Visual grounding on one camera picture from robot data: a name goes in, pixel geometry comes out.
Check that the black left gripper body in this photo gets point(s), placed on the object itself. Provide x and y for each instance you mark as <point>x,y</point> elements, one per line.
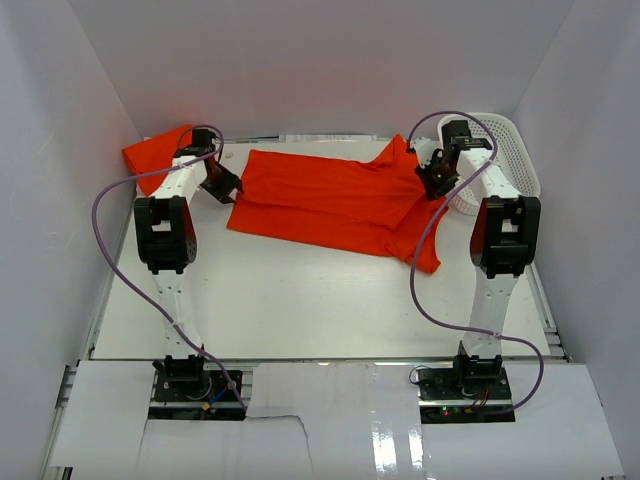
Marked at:
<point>211,178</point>

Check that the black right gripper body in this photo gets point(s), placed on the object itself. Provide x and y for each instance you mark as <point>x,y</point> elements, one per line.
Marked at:
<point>437,177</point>

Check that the orange t-shirt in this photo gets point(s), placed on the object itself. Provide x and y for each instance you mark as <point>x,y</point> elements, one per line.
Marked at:
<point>155,153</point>
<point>377,208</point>

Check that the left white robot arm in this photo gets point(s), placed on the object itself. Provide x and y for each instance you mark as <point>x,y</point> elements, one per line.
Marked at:
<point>166,236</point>

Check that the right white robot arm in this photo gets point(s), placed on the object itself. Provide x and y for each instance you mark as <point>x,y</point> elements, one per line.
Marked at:
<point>502,244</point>

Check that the white perforated plastic basket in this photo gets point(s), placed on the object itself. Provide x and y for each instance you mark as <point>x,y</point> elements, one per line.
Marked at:
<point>512,157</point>

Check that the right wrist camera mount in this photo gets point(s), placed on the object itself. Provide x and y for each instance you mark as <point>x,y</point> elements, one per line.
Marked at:
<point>423,148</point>

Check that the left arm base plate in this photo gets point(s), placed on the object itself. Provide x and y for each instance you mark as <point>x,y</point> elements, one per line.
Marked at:
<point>208,399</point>

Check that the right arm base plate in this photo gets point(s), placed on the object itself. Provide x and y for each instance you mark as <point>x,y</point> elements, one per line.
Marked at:
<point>443,400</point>

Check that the aluminium frame rail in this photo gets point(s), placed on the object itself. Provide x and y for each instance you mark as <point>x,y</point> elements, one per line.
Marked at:
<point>48,471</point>

